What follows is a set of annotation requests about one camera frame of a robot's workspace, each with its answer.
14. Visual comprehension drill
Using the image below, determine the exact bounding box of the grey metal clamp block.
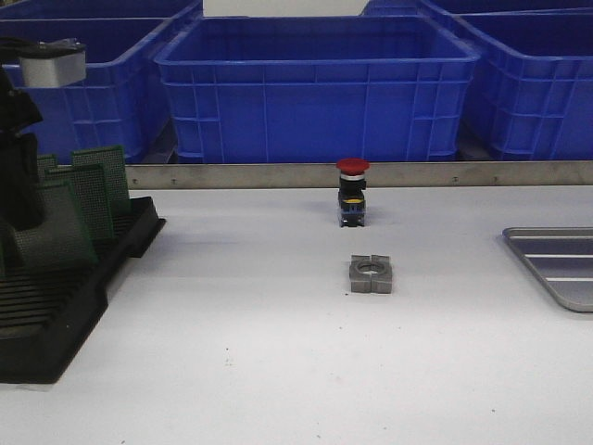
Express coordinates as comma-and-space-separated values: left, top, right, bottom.
348, 255, 394, 294

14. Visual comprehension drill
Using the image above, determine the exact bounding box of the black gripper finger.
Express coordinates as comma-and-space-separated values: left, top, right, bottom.
1, 133, 44, 231

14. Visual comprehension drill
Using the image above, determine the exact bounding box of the center blue plastic crate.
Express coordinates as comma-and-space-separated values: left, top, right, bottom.
156, 16, 478, 164

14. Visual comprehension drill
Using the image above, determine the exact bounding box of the black slotted board rack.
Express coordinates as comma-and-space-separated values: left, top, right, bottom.
1, 197, 166, 384

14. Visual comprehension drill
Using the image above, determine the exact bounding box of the left blue plastic crate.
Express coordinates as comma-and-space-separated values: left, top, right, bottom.
1, 18, 175, 164

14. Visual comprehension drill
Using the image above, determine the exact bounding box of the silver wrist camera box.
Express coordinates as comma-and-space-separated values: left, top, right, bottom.
18, 38, 86, 88

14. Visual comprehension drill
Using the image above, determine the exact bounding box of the red emergency stop button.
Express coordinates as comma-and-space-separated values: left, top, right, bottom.
336, 158, 370, 227

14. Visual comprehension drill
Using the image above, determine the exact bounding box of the far right blue crate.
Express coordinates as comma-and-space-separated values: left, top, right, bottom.
361, 0, 592, 16

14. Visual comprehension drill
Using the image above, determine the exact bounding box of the steel table edge rail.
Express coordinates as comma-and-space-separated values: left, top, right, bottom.
126, 160, 592, 190

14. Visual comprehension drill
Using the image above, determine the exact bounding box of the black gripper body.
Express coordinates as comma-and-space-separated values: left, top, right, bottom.
1, 68, 43, 148

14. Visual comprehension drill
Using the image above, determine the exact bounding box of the blue plastic crate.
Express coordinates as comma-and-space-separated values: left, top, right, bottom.
453, 13, 592, 160
156, 16, 478, 164
1, 18, 175, 164

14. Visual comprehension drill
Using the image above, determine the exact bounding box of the green perforated circuit board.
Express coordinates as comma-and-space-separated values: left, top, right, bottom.
8, 181, 97, 271
0, 222, 8, 279
45, 164, 115, 241
37, 154, 58, 185
71, 145, 132, 217

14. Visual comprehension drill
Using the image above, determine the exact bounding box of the silver metal tray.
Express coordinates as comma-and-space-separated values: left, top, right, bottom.
502, 227, 592, 313

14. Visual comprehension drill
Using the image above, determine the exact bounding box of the right blue plastic crate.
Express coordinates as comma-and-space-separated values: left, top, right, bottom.
453, 13, 592, 160

